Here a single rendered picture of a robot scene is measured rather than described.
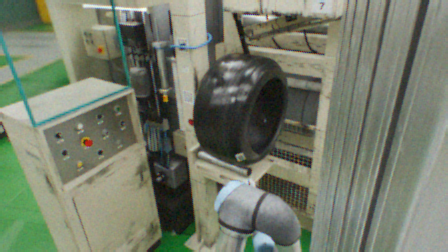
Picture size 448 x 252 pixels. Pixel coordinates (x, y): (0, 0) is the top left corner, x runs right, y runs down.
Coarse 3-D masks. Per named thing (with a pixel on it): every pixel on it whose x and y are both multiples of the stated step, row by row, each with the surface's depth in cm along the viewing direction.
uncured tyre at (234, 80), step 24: (216, 72) 148; (240, 72) 142; (264, 72) 145; (216, 96) 143; (240, 96) 138; (264, 96) 189; (192, 120) 157; (216, 120) 143; (240, 120) 139; (264, 120) 190; (216, 144) 150; (240, 144) 145; (264, 144) 183
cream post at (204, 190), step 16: (176, 0) 151; (192, 0) 150; (176, 16) 156; (192, 16) 153; (176, 32) 160; (192, 32) 155; (176, 48) 165; (192, 64) 163; (208, 64) 173; (192, 80) 168; (192, 128) 185; (192, 144) 192; (192, 176) 206; (192, 192) 213; (208, 192) 208; (208, 208) 214; (208, 224) 220; (208, 240) 228
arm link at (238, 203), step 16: (224, 192) 94; (240, 192) 92; (256, 192) 92; (224, 208) 93; (240, 208) 90; (256, 208) 88; (224, 224) 92; (240, 224) 91; (224, 240) 93; (240, 240) 93
